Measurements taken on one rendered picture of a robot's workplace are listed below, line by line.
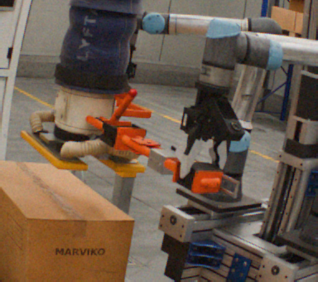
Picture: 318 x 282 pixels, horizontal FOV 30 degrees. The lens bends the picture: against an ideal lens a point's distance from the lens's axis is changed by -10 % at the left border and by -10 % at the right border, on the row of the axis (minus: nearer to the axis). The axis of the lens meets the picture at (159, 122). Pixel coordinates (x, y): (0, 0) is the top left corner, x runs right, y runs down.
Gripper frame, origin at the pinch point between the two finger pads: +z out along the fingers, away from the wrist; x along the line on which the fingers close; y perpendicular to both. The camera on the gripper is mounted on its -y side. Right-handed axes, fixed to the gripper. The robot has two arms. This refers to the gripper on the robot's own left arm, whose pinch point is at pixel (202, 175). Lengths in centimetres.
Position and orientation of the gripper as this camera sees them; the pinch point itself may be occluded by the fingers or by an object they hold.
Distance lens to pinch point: 147.2
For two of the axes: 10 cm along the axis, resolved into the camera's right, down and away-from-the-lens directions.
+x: -8.4, -0.6, -5.4
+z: -1.8, 9.7, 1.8
